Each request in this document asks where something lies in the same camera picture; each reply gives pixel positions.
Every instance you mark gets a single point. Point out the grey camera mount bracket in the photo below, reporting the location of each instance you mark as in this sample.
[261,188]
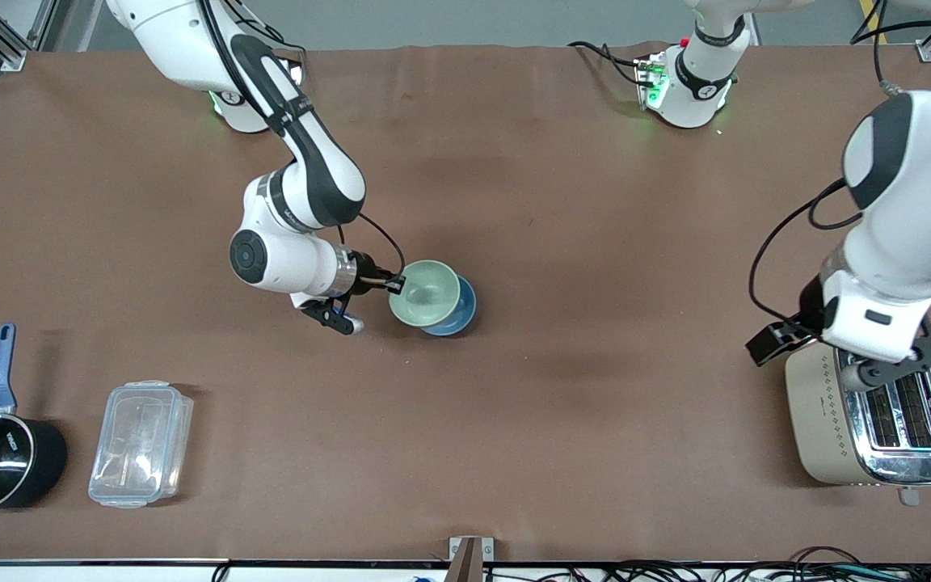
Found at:
[470,558]

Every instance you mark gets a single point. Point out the left arm base connector plate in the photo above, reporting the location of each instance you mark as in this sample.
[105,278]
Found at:
[651,81]

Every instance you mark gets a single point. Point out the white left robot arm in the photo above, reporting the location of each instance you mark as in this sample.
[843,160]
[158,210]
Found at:
[910,210]

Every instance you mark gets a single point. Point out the clear plastic lidded container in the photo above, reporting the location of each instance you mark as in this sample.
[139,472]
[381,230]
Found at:
[140,444]

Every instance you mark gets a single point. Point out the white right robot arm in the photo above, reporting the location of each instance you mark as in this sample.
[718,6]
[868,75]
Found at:
[304,162]

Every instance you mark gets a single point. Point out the brown table mat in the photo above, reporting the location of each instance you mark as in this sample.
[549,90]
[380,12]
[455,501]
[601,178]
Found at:
[514,404]

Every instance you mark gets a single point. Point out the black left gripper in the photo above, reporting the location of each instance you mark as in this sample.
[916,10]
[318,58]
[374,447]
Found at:
[810,308]

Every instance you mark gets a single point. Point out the green ceramic bowl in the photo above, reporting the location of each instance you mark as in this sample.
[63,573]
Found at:
[425,293]

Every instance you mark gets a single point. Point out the beige chrome two-slot toaster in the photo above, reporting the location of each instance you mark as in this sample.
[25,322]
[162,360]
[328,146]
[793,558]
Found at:
[837,428]

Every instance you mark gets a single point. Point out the right arm base connector plate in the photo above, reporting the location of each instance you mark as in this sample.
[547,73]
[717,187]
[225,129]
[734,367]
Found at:
[296,71]

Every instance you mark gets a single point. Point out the blue ceramic bowl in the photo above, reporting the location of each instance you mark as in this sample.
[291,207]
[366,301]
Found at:
[457,315]

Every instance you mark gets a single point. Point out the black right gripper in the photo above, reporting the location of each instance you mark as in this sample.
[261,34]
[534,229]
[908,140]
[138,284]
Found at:
[364,267]

